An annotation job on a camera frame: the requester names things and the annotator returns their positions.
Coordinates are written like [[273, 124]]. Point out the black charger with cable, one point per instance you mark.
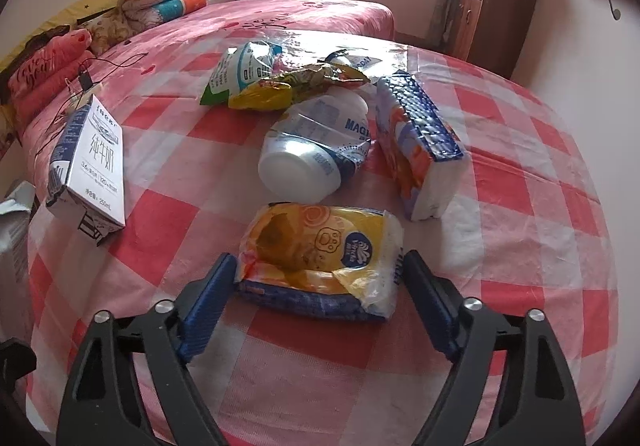
[[86, 85]]

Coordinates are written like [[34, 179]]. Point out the yellow snack wrapper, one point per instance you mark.
[[285, 89]]

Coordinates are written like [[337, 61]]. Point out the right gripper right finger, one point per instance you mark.
[[537, 402]]

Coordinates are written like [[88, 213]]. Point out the yellow headboard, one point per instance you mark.
[[75, 13]]

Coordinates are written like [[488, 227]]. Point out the pink folded pillows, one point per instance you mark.
[[37, 80]]

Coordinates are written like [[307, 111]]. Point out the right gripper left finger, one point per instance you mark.
[[102, 402]]

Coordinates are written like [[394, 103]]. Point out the floral pillow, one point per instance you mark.
[[108, 30]]

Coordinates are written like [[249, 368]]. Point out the white power strip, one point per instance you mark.
[[81, 99]]

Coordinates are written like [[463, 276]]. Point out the crushed clear plastic bottle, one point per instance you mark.
[[316, 146]]

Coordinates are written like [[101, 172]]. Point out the red white checkered plastic cloth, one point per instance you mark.
[[525, 229]]

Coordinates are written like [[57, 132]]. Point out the brown wooden dresser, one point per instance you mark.
[[490, 33]]

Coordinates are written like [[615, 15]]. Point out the yellow tissue pack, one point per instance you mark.
[[330, 262]]

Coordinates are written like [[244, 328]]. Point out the blue orange tissue pack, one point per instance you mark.
[[415, 140]]

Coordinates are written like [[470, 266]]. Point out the white milk carton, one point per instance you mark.
[[86, 173]]

